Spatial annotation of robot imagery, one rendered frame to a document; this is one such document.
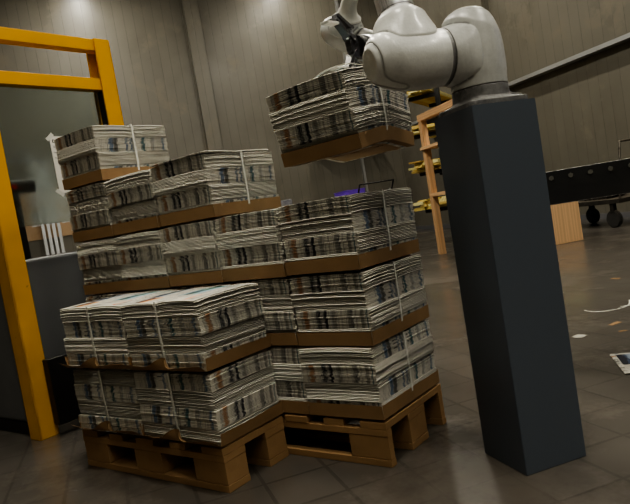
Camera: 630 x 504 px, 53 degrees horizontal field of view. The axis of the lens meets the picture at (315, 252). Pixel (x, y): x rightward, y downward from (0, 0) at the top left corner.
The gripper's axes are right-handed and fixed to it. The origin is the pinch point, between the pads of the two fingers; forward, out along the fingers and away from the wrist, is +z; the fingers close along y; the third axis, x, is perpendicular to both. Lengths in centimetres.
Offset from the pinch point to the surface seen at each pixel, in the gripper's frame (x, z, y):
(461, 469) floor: -25, 22, 129
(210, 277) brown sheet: 58, 18, 65
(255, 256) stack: 35, 18, 60
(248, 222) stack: 35, 17, 49
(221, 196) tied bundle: 51, 10, 38
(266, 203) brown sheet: 50, -12, 45
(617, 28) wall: 25, -801, -65
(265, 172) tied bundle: 50, -16, 33
